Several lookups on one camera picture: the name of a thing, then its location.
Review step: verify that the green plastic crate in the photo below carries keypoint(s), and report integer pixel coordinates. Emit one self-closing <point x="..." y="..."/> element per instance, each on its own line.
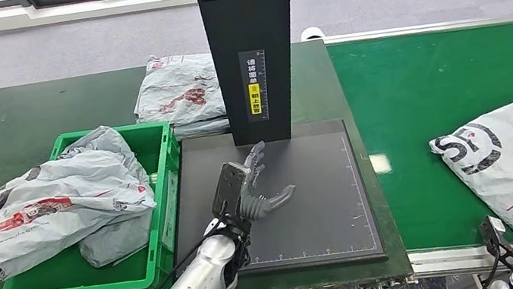
<point x="154" y="143"/>

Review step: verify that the black and yellow label sticker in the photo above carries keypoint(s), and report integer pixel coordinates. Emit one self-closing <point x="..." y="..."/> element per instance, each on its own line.
<point x="257" y="97"/>

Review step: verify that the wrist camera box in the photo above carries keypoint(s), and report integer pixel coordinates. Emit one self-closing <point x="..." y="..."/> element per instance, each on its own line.
<point x="230" y="188"/>
<point x="493" y="235"/>

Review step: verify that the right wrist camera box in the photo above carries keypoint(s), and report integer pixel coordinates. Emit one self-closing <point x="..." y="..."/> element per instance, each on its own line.
<point x="493" y="235"/>

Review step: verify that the green conveyor belt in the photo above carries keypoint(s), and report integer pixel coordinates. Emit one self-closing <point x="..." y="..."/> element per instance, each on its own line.
<point x="408" y="105"/>

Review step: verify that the flat grey parcel bag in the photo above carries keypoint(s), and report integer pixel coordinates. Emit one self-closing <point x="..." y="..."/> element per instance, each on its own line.
<point x="201" y="129"/>

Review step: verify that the small plain grey parcel bag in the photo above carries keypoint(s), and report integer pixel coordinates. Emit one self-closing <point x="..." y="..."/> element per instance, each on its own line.
<point x="118" y="240"/>

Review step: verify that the black inbound scanner machine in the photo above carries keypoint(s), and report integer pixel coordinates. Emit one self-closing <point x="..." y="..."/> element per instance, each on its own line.
<point x="250" y="37"/>

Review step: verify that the grey parcel with red print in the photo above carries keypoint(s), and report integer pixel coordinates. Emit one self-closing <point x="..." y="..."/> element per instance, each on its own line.
<point x="177" y="89"/>

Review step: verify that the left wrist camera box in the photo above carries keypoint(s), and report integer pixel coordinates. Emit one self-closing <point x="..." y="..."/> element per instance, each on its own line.
<point x="230" y="188"/>

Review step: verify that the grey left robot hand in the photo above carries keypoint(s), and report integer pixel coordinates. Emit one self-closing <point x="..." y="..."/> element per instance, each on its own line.
<point x="256" y="169"/>

